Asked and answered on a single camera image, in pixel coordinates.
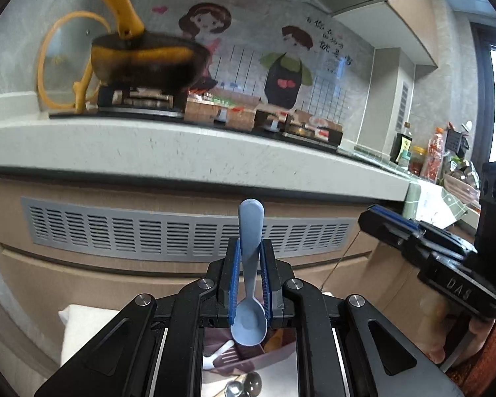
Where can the blue plastic spoon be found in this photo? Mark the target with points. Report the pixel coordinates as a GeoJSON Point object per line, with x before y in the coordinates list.
{"type": "Point", "coordinates": [250, 231]}

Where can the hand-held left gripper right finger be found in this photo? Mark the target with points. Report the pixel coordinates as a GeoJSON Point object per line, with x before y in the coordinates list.
{"type": "Point", "coordinates": [266, 285]}

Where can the purple plastic utensil holder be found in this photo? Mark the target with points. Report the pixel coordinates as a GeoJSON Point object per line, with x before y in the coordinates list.
{"type": "Point", "coordinates": [252, 359]}

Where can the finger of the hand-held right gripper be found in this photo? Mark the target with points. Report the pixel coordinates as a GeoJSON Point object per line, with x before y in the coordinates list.
{"type": "Point", "coordinates": [380, 225]}
{"type": "Point", "coordinates": [450, 238]}

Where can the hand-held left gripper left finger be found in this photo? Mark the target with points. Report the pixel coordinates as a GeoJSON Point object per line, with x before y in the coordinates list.
{"type": "Point", "coordinates": [232, 285]}

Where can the person's right hand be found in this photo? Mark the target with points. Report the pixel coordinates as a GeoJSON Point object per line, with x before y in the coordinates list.
{"type": "Point", "coordinates": [436, 322]}

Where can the black knife holder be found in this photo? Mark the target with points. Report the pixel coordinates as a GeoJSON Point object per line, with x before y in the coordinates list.
{"type": "Point", "coordinates": [458, 140]}

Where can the grey wall vent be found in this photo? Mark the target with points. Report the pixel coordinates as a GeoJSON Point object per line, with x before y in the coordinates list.
{"type": "Point", "coordinates": [403, 105]}

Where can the green checked cloth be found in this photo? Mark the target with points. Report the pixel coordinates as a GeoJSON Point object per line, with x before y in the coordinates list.
{"type": "Point", "coordinates": [434, 204]}

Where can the black gas stove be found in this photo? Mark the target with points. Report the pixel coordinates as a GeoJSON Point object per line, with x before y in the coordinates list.
{"type": "Point", "coordinates": [190, 109]}

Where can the grey vent grille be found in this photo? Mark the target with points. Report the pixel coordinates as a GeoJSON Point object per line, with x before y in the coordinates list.
{"type": "Point", "coordinates": [169, 231]}

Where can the clear plastic bags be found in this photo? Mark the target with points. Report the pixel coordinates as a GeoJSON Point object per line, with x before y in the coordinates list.
{"type": "Point", "coordinates": [461, 180]}

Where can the cartoon wall poster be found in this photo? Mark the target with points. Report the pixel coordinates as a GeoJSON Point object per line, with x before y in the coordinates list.
{"type": "Point", "coordinates": [306, 49]}

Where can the speckled stone countertop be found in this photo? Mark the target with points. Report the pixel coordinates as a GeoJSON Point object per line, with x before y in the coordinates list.
{"type": "Point", "coordinates": [148, 149]}

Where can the yellow frying pan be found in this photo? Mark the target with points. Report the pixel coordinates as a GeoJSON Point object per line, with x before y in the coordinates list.
{"type": "Point", "coordinates": [144, 58]}

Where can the dark sauce bottle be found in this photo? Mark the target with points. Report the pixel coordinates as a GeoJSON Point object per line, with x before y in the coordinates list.
{"type": "Point", "coordinates": [401, 147]}

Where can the jar with yellow lid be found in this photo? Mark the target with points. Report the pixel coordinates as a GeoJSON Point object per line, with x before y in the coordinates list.
{"type": "Point", "coordinates": [417, 161]}

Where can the red bottle with orange cap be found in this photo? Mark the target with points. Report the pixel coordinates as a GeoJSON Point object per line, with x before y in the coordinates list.
{"type": "Point", "coordinates": [436, 155]}

